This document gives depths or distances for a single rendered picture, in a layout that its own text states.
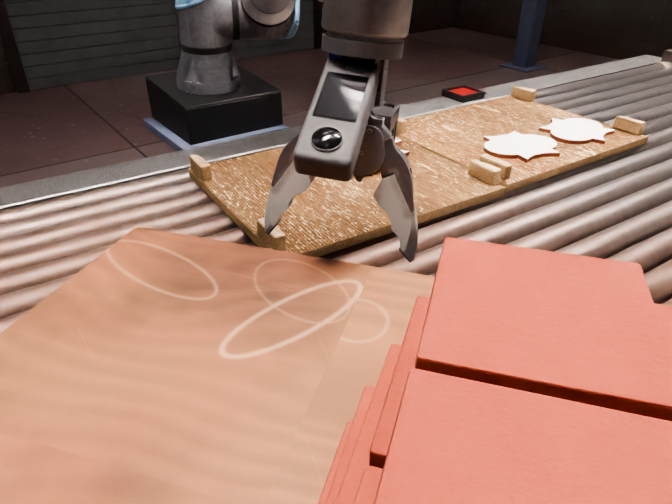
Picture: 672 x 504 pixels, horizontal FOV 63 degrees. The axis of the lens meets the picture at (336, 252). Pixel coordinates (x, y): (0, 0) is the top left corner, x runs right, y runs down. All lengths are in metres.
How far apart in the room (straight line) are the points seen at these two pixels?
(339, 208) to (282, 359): 0.45
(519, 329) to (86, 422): 0.29
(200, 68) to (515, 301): 1.19
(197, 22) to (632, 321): 1.20
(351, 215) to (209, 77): 0.63
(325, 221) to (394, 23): 0.38
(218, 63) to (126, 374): 1.00
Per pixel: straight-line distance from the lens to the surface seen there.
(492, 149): 1.05
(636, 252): 0.85
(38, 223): 0.94
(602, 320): 0.18
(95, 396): 0.41
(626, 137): 1.24
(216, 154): 1.10
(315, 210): 0.81
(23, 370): 0.45
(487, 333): 0.16
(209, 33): 1.31
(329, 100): 0.46
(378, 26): 0.47
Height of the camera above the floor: 1.31
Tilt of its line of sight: 32 degrees down
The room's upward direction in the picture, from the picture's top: straight up
